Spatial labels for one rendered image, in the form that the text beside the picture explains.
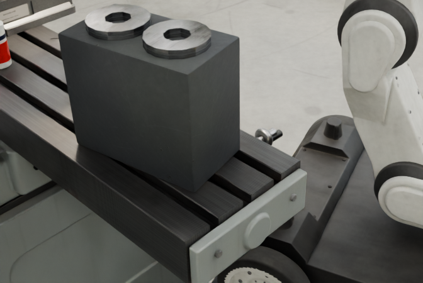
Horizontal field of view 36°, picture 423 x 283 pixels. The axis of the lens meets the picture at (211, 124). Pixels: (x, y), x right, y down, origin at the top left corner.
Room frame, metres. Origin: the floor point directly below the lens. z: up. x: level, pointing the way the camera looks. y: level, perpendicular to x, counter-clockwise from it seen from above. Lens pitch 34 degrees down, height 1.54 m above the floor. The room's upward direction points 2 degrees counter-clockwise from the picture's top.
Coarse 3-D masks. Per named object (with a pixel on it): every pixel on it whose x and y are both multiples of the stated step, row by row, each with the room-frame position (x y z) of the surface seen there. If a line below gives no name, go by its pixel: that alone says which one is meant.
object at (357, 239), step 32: (320, 128) 1.33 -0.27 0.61; (352, 128) 1.33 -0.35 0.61; (320, 160) 1.23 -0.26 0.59; (352, 160) 1.23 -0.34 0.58; (320, 192) 1.11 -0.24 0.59; (352, 192) 1.13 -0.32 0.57; (288, 224) 0.98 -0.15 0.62; (320, 224) 1.01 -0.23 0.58; (352, 224) 1.03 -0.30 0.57; (384, 224) 1.02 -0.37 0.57; (288, 256) 0.93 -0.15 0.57; (320, 256) 0.93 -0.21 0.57; (352, 256) 0.93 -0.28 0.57; (384, 256) 0.93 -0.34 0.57; (416, 256) 0.93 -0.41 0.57
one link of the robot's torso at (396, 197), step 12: (396, 180) 0.98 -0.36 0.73; (408, 180) 0.97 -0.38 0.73; (420, 180) 0.96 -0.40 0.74; (384, 192) 0.98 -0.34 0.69; (396, 192) 0.96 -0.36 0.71; (408, 192) 0.95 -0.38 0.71; (420, 192) 0.95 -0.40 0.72; (384, 204) 0.98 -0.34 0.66; (396, 204) 0.96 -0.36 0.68; (408, 204) 0.95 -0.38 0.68; (420, 204) 0.94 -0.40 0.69; (396, 216) 0.96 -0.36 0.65; (408, 216) 0.95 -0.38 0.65; (420, 216) 0.94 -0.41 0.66
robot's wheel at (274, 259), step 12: (252, 252) 0.92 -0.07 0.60; (264, 252) 0.92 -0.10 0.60; (276, 252) 0.92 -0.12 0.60; (240, 264) 0.91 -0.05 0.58; (252, 264) 0.90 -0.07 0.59; (264, 264) 0.89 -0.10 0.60; (276, 264) 0.89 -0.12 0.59; (288, 264) 0.90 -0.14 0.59; (228, 276) 0.92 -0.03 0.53; (240, 276) 0.93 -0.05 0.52; (252, 276) 0.92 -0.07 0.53; (264, 276) 0.91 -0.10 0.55; (276, 276) 0.88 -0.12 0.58; (288, 276) 0.87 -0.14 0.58; (300, 276) 0.88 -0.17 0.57
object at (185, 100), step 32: (64, 32) 0.80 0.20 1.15; (96, 32) 0.78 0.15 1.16; (128, 32) 0.77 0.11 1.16; (160, 32) 0.76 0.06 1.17; (192, 32) 0.76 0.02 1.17; (64, 64) 0.80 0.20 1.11; (96, 64) 0.76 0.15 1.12; (128, 64) 0.73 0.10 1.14; (160, 64) 0.70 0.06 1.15; (192, 64) 0.70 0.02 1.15; (224, 64) 0.74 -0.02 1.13; (96, 96) 0.76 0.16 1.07; (128, 96) 0.73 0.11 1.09; (160, 96) 0.70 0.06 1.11; (192, 96) 0.68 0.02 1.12; (224, 96) 0.74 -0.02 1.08; (96, 128) 0.77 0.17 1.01; (128, 128) 0.73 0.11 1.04; (160, 128) 0.70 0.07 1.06; (192, 128) 0.68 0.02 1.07; (224, 128) 0.74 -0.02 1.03; (128, 160) 0.74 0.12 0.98; (160, 160) 0.70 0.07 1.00; (192, 160) 0.67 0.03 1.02; (224, 160) 0.73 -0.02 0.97
